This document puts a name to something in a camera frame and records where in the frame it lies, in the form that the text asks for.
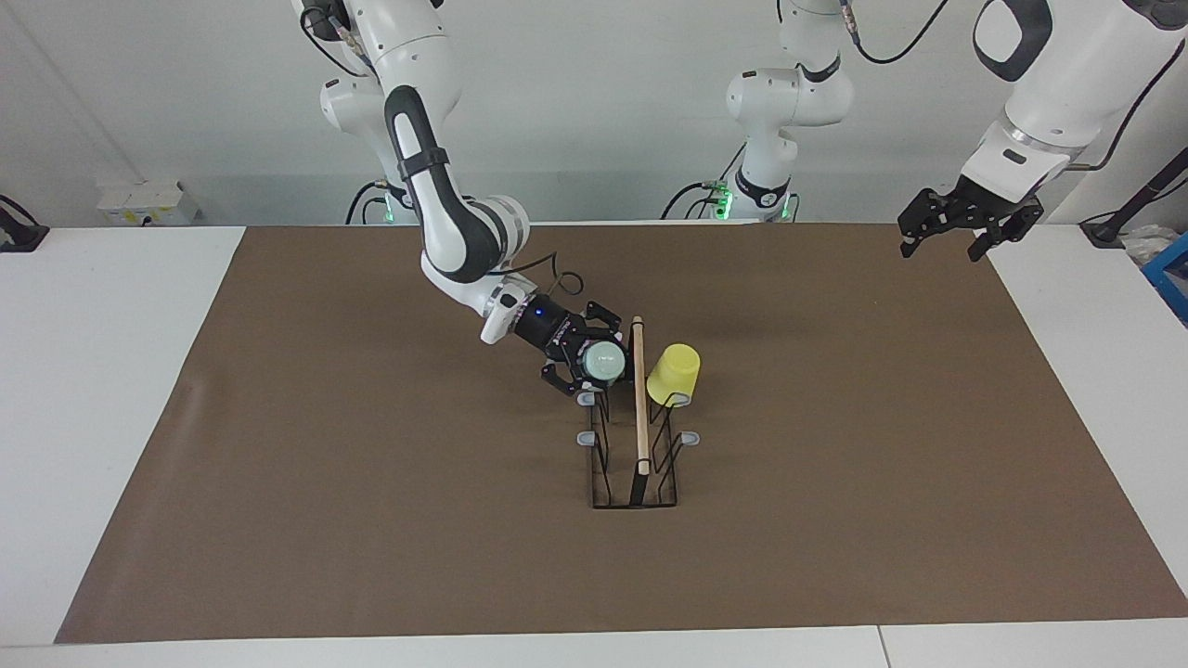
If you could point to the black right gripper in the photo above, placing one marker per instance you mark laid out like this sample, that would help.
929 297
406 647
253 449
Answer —
552 329

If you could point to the pale green plastic cup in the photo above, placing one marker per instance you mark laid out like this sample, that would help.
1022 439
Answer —
605 364

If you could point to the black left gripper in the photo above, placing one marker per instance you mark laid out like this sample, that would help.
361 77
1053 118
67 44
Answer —
986 197

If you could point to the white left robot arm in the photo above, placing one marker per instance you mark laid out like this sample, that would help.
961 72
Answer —
1058 83

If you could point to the black clamp mount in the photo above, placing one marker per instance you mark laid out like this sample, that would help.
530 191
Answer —
19 237

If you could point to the yellow plastic cup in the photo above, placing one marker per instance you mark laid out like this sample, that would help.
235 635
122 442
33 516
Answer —
673 376

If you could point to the blue frame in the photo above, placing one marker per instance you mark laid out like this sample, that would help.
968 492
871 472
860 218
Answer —
1171 274

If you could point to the clear plastic bag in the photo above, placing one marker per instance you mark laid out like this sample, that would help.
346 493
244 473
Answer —
1146 243

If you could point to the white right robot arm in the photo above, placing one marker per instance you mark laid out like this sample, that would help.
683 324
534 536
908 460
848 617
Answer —
445 223

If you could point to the black stand with pole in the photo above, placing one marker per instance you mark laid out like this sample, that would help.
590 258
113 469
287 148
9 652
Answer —
1109 230

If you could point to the white power strip box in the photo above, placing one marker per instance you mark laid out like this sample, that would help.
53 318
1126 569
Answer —
144 199

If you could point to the brown table mat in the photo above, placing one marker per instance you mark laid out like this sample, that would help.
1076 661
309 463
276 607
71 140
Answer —
464 557

